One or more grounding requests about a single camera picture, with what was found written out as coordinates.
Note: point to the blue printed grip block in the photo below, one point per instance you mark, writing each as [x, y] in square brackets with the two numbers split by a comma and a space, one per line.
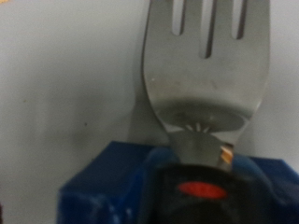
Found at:
[93, 180]

